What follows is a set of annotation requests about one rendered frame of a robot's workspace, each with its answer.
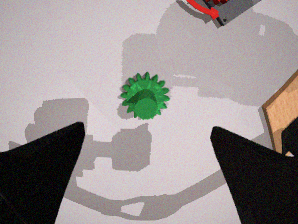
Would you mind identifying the red curved arrow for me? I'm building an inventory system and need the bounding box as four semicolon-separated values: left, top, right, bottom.
186;0;220;20

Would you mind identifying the green gear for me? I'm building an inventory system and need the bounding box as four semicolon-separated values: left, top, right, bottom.
121;72;170;121

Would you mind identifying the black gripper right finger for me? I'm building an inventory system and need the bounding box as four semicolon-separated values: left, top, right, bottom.
210;127;298;224

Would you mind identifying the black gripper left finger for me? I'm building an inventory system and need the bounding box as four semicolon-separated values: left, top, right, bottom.
0;121;85;224

